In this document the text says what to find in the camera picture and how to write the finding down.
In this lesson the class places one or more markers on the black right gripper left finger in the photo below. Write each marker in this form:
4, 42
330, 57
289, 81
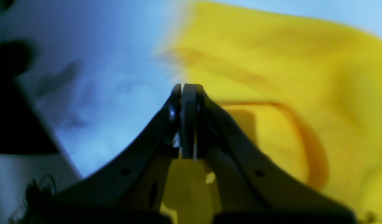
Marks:
129, 189

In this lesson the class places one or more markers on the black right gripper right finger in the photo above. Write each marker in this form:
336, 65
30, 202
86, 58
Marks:
252, 189

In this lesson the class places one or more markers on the yellow T-shirt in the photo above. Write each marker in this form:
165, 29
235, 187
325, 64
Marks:
303, 78

